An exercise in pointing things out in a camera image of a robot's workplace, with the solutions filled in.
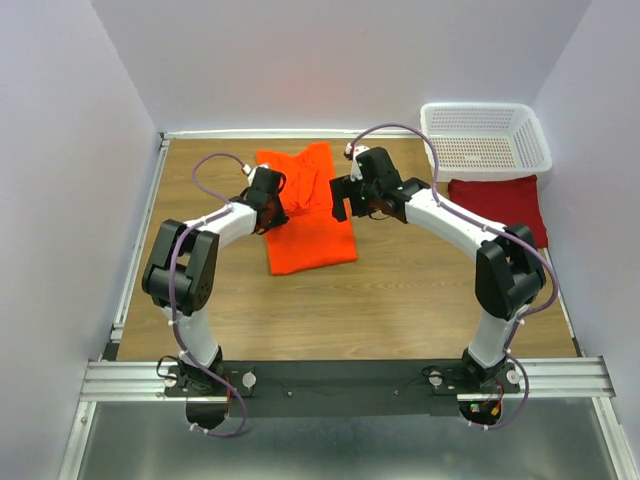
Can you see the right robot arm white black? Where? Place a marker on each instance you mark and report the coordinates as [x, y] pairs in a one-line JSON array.
[[508, 271]]

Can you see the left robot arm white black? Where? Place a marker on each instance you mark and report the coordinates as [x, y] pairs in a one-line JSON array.
[[179, 274]]

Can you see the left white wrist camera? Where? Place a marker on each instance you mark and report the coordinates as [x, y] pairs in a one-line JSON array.
[[248, 170]]

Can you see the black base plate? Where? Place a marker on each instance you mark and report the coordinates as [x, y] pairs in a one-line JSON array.
[[299, 389]]

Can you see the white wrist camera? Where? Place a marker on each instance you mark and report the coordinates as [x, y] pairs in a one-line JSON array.
[[355, 154], [248, 170]]

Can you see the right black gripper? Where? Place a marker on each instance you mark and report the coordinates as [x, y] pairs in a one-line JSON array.
[[343, 188]]

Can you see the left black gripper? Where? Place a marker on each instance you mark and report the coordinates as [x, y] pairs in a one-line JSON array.
[[280, 218]]

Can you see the white plastic basket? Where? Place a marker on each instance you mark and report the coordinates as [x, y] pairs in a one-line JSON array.
[[484, 141]]

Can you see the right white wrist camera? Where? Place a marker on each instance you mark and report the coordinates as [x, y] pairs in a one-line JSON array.
[[355, 154]]

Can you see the folded dark red t shirt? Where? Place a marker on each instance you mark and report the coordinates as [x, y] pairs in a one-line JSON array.
[[508, 202]]

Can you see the orange t shirt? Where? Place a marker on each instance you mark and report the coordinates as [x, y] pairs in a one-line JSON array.
[[311, 238]]

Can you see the aluminium rail frame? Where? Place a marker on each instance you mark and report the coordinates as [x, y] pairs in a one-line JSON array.
[[561, 424]]

